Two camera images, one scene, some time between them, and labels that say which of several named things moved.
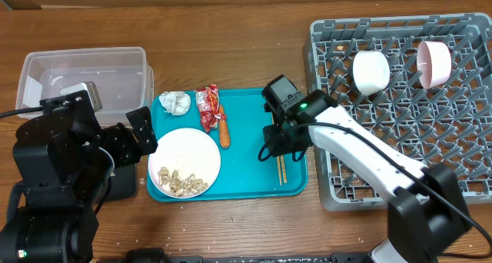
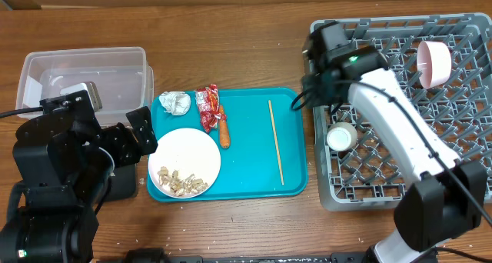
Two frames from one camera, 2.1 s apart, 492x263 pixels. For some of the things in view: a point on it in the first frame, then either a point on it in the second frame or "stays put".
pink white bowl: [433, 63] stays put
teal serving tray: [243, 174] stays put
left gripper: [118, 134] stays put
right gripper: [279, 147] to [310, 86]
